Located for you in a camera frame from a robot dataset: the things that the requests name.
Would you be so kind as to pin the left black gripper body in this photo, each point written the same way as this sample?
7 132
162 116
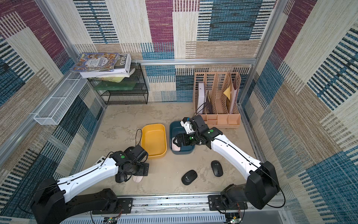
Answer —
140 169

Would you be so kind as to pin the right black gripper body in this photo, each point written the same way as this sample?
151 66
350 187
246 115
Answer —
178 140

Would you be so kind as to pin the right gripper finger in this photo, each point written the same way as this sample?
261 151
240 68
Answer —
178 136
176 145

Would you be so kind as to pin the pink mouse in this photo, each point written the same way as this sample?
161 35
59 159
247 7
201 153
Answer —
175 150
137 179

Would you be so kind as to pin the teal plastic storage box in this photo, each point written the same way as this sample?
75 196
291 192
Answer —
176 128

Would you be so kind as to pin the black mouse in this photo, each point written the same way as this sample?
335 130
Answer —
189 177
217 168
121 177

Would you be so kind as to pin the yellow plastic storage box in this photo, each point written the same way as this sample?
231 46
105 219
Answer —
154 140

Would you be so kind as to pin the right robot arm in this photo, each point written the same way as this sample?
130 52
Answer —
262 183

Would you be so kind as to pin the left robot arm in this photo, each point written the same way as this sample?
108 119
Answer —
56 200

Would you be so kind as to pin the white box in organizer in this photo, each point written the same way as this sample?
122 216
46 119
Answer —
201 97

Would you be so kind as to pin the pink desktop file organizer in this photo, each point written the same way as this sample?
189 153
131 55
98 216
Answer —
218 111

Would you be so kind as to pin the yellow paper in organizer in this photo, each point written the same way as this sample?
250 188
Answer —
227 93

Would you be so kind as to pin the green folder on shelf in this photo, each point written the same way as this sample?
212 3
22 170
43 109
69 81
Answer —
112 86

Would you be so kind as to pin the black and white folio book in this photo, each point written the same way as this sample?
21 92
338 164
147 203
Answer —
121 69

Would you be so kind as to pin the colourful picture book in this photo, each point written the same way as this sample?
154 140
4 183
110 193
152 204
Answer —
95 62

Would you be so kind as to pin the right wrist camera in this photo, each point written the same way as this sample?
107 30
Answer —
186 123

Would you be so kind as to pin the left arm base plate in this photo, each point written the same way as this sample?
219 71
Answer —
122 205

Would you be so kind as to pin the black wire shelf rack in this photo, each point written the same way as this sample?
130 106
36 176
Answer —
132 90

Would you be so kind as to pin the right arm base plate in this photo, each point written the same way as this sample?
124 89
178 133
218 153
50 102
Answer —
216 203

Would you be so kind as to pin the white wire mesh basket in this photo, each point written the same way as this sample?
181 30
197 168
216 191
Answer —
53 111

